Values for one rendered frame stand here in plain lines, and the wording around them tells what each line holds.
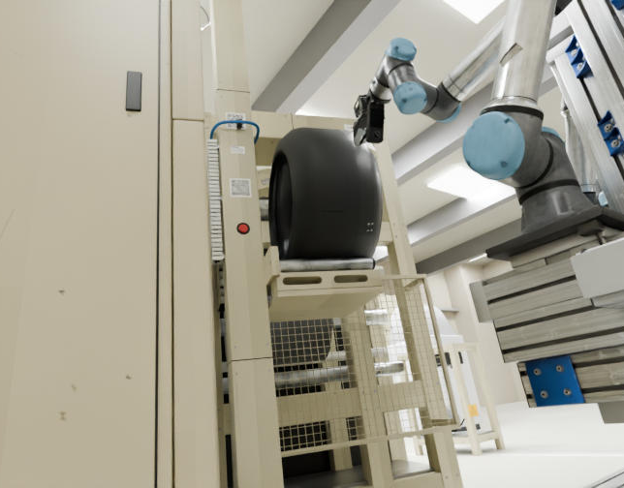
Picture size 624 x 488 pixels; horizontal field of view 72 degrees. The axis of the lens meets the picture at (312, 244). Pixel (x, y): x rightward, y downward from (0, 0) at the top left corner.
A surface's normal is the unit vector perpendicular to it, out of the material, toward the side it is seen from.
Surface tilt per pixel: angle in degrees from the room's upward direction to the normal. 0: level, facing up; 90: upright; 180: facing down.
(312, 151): 79
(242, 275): 90
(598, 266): 90
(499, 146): 97
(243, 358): 90
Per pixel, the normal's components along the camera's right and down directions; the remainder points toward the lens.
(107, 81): 0.26, -0.38
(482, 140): -0.82, 0.01
